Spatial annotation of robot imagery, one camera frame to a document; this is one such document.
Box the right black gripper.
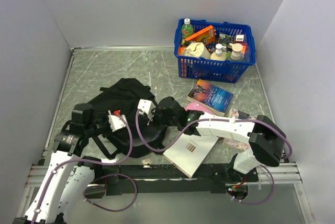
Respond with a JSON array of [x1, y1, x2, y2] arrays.
[[145, 106, 179, 131]]

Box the black student backpack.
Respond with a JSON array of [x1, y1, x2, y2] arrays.
[[88, 78, 157, 160]]

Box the white square notebook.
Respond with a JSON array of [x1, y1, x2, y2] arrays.
[[163, 134, 218, 178]]

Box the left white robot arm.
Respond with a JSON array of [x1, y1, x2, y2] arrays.
[[13, 104, 108, 223]]

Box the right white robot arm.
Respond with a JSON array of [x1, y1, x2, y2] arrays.
[[151, 97, 286, 181]]

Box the beige crumpled paper bag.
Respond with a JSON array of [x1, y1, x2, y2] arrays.
[[181, 42, 210, 59]]

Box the pink cartoon pencil case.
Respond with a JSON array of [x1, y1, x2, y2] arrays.
[[185, 102, 214, 115]]

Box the blue sunset cover book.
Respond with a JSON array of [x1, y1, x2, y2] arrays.
[[187, 79, 233, 116]]

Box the floral cover book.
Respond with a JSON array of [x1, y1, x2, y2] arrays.
[[223, 108, 252, 152]]

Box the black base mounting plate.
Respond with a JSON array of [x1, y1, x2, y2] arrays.
[[95, 163, 259, 196]]

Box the white pump lotion bottle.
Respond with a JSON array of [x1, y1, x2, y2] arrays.
[[210, 43, 227, 61]]

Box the blue plastic shopping basket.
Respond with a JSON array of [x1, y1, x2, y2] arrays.
[[174, 18, 256, 83]]

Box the green drink bottle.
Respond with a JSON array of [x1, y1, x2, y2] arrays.
[[181, 18, 194, 39]]

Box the orange snack box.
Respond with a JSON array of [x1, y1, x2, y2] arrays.
[[184, 25, 216, 45]]

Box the dark green packet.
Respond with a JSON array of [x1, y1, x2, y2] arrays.
[[218, 32, 234, 52]]

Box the beige cap pump bottle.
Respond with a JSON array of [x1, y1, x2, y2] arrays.
[[227, 43, 244, 62]]

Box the small white red box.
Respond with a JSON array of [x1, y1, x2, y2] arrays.
[[234, 34, 245, 43]]

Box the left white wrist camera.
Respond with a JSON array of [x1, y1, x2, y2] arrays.
[[108, 110, 128, 132]]

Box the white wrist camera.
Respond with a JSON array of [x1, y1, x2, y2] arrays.
[[108, 110, 128, 132], [137, 99, 156, 121]]

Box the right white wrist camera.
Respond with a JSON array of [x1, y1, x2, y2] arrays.
[[137, 99, 156, 121]]

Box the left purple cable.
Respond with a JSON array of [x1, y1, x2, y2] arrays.
[[31, 114, 138, 224]]

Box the purple cable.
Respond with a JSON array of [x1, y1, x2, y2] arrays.
[[31, 114, 138, 224], [135, 109, 293, 205]]

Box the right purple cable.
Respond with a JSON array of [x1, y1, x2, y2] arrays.
[[135, 109, 293, 205]]

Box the aluminium rail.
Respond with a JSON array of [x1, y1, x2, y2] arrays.
[[25, 163, 303, 188]]

